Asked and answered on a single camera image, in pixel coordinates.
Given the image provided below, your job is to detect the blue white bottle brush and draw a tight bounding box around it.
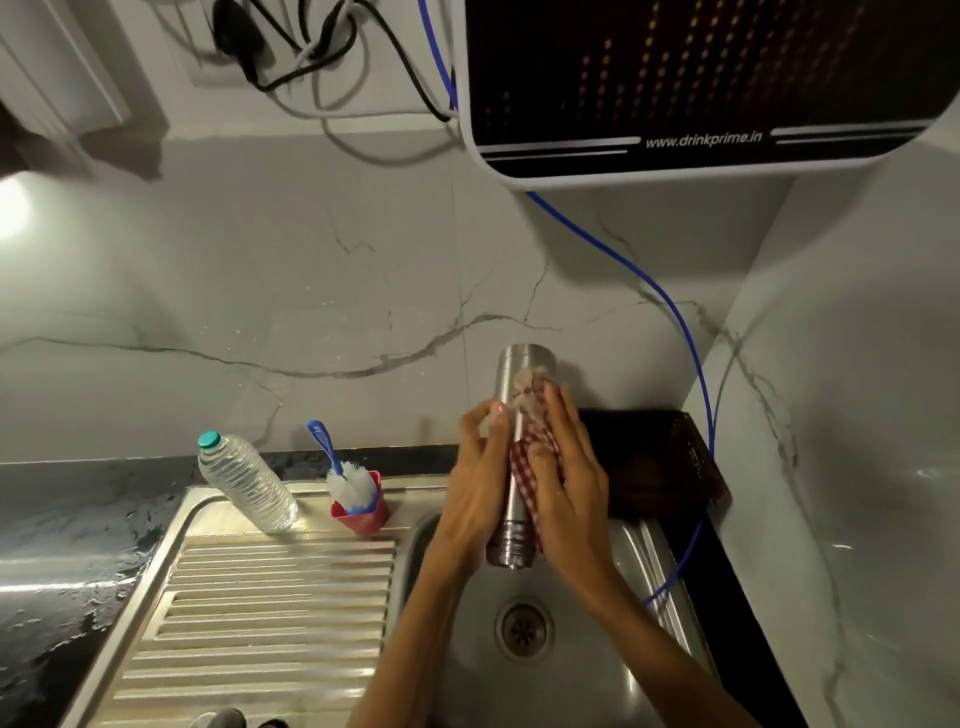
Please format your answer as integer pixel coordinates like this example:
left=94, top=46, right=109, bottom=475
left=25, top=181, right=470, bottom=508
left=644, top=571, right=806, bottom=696
left=306, top=420, right=378, bottom=516

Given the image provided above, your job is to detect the round sink drain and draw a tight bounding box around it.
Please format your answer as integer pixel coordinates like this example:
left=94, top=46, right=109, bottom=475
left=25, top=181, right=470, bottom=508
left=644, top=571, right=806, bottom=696
left=494, top=596, right=557, bottom=663

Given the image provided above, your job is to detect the chrome faucet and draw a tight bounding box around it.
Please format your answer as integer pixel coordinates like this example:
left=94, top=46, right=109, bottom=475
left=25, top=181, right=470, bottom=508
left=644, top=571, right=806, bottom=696
left=187, top=707, right=291, bottom=728

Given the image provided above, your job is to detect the black power plug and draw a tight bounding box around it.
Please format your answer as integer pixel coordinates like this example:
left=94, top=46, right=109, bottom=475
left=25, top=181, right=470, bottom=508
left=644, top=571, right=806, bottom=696
left=213, top=0, right=268, bottom=85

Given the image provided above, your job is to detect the person's left hand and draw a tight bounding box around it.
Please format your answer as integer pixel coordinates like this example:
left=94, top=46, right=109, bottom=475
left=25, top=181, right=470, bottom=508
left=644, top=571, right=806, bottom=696
left=429, top=399, right=519, bottom=580

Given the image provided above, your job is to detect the person's right hand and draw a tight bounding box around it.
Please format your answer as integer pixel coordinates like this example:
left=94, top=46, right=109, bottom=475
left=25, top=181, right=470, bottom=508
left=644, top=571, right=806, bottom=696
left=527, top=381, right=630, bottom=595

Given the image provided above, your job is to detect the dark brown box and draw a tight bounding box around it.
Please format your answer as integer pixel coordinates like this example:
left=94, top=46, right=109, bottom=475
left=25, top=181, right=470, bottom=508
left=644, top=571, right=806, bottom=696
left=576, top=408, right=733, bottom=524

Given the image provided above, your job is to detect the white wall cabinet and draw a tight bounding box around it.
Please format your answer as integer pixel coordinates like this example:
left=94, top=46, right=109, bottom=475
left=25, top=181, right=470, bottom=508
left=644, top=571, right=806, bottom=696
left=0, top=0, right=133, bottom=145

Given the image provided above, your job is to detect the red plastic cup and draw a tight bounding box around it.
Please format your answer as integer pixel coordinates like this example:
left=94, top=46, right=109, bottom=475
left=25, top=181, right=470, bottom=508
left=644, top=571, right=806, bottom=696
left=330, top=470, right=390, bottom=538

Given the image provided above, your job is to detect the stainless steel bottle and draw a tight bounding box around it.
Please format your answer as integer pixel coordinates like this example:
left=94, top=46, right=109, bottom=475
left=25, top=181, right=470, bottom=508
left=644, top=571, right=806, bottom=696
left=485, top=342, right=561, bottom=572

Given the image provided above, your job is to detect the person's left forearm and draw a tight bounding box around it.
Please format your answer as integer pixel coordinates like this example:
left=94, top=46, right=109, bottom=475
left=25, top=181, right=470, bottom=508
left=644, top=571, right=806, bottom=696
left=346, top=551, right=481, bottom=728

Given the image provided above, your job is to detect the black power cable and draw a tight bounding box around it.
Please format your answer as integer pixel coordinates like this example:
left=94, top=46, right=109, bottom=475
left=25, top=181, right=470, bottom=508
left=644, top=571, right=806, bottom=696
left=247, top=0, right=460, bottom=125

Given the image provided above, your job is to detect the blue water tube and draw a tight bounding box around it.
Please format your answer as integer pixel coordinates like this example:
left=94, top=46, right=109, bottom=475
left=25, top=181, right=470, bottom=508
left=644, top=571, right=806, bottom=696
left=416, top=0, right=719, bottom=610

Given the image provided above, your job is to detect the person's right forearm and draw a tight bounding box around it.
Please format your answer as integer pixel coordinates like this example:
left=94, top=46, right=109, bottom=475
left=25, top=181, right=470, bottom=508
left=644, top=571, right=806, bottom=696
left=577, top=573, right=760, bottom=728

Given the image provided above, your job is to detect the red checked cloth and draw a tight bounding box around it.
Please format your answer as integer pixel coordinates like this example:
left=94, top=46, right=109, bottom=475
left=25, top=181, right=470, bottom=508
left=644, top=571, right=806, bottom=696
left=509, top=365, right=565, bottom=558

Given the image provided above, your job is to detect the black white water purifier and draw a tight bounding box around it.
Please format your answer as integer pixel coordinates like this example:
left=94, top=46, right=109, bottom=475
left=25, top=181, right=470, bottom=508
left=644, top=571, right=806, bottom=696
left=448, top=0, right=960, bottom=191

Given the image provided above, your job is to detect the clear plastic water bottle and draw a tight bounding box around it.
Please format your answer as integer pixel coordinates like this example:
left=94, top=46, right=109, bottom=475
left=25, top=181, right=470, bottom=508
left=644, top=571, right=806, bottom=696
left=196, top=430, right=300, bottom=535

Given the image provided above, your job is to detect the stainless steel sink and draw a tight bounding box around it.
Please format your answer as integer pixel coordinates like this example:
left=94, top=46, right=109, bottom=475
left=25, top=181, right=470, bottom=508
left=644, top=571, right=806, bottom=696
left=58, top=480, right=723, bottom=728

